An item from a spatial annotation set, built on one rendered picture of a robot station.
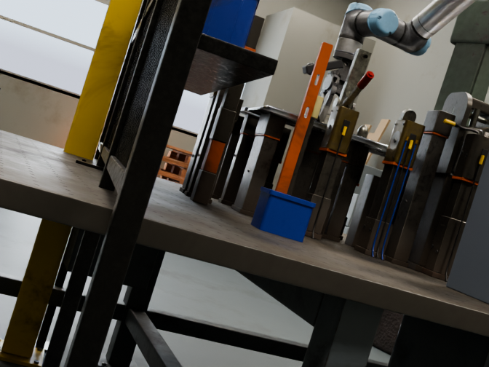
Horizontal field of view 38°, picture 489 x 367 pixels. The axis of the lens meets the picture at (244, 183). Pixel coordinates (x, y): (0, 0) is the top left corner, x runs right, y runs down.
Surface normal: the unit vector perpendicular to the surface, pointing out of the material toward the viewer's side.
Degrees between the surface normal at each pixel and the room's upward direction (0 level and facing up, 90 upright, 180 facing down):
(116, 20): 90
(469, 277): 90
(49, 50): 90
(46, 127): 90
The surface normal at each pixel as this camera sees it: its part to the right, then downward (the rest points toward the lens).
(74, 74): 0.32, 0.11
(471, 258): -0.90, -0.28
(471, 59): -0.76, -0.26
